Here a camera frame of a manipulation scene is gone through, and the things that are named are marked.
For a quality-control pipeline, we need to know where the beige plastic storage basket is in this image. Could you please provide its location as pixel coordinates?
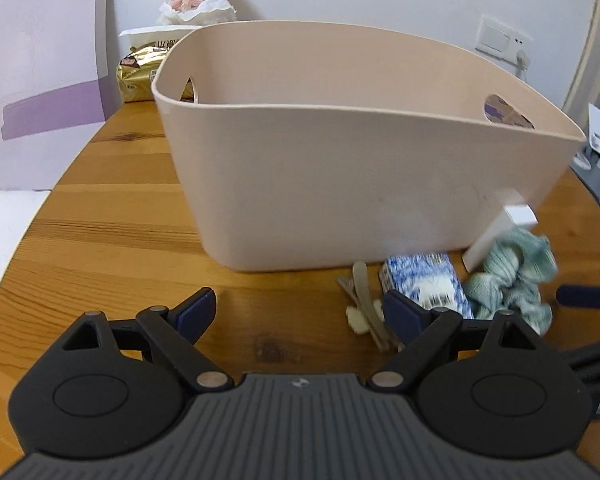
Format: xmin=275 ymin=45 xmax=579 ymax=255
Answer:
xmin=151 ymin=21 xmax=586 ymax=273

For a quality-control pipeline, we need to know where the gold foil snack packet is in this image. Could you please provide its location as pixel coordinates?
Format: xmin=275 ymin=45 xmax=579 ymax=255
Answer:
xmin=117 ymin=45 xmax=174 ymax=104

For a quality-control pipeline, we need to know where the white flat sheet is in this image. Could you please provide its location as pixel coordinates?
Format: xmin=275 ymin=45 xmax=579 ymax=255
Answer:
xmin=0 ymin=189 xmax=52 ymax=326

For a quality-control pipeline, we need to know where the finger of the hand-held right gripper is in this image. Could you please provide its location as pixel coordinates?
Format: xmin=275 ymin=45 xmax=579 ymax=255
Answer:
xmin=555 ymin=281 xmax=600 ymax=311
xmin=566 ymin=337 xmax=600 ymax=387

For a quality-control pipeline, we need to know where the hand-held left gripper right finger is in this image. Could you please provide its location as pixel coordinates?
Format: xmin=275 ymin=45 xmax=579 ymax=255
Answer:
xmin=367 ymin=290 xmax=547 ymax=393

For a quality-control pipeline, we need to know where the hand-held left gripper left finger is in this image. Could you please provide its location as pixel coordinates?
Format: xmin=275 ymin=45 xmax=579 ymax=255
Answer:
xmin=61 ymin=287 xmax=234 ymax=394

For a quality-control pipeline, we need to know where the white wall socket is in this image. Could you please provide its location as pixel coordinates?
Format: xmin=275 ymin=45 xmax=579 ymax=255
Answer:
xmin=476 ymin=16 xmax=529 ymax=64

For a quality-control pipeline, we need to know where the teal tie-dye hair scrunchie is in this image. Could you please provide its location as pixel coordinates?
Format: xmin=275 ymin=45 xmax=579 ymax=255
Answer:
xmin=464 ymin=226 xmax=558 ymax=335

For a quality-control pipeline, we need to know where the blue white patterned small box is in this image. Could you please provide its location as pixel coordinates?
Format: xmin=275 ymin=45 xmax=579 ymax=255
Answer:
xmin=378 ymin=252 xmax=475 ymax=321

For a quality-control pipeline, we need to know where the purple and white board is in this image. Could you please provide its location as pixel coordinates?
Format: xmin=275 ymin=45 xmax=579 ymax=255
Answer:
xmin=0 ymin=0 xmax=117 ymax=192

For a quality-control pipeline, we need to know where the purple printed packet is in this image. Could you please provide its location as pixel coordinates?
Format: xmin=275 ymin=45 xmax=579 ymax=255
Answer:
xmin=484 ymin=94 xmax=535 ymax=129

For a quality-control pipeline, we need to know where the white small cardboard box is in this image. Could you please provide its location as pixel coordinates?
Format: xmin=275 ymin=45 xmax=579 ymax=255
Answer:
xmin=461 ymin=204 xmax=538 ymax=272

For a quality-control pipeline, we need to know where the beige flower hair clip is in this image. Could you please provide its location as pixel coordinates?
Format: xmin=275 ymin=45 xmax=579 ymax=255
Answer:
xmin=337 ymin=261 xmax=404 ymax=351

